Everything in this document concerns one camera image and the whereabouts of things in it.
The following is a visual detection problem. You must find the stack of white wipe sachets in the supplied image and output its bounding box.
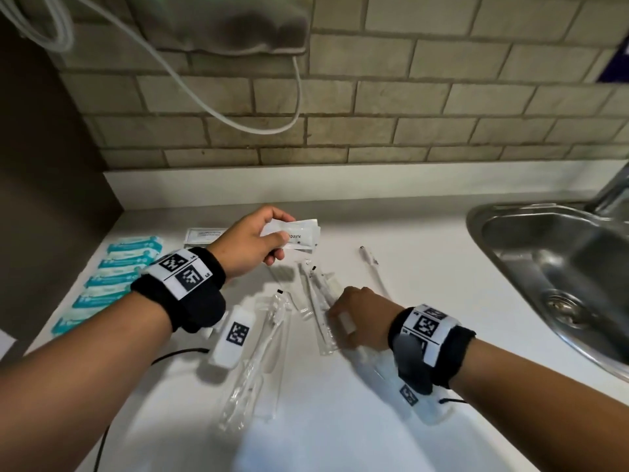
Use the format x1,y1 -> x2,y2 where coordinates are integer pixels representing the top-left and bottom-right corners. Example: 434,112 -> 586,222
184,227 -> 229,250

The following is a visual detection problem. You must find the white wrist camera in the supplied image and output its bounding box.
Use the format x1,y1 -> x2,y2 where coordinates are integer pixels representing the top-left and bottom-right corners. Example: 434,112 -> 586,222
208,304 -> 259,369
398,380 -> 453,427

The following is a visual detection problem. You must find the person's right hand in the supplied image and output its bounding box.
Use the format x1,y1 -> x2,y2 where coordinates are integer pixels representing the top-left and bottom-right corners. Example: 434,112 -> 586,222
328,286 -> 405,352

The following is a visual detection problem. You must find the stack of toothpaste sachets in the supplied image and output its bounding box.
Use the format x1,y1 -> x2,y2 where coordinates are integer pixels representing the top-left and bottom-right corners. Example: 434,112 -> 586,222
259,218 -> 322,252

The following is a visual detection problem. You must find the steel wall dispenser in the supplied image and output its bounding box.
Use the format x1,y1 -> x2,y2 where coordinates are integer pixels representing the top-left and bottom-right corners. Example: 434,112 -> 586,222
125,0 -> 313,56

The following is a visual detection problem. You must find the steel faucet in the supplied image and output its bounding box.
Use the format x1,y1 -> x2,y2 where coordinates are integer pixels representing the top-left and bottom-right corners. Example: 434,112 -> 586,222
584,161 -> 629,222

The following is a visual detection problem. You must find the purple wall sign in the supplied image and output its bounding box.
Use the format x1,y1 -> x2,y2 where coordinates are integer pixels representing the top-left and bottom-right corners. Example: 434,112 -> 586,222
599,36 -> 629,84

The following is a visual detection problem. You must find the row of teal wipe packets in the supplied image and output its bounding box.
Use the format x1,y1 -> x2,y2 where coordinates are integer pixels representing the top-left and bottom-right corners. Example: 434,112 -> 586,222
50,235 -> 164,338

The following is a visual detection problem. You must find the person's left forearm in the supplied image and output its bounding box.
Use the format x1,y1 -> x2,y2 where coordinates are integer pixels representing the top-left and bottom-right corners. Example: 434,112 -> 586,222
0,291 -> 185,472

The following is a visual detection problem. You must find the person's right forearm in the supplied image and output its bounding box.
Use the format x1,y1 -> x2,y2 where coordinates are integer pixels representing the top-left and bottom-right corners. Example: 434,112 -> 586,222
449,338 -> 629,472

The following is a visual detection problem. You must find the black wristband with marker tags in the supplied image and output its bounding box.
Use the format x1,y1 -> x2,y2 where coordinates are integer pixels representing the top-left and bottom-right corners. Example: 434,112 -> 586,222
388,304 -> 476,397
130,246 -> 228,335

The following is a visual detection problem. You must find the steel sink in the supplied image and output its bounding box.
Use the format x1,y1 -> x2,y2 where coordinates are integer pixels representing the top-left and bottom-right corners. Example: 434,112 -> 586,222
465,201 -> 629,384

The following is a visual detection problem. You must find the white looped wall cable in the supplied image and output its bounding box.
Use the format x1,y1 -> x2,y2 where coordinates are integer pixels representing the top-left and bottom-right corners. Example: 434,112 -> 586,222
0,0 -> 303,137

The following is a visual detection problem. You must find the person's left hand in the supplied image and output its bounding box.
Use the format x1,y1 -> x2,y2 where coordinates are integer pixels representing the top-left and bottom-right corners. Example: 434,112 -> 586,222
206,205 -> 297,282

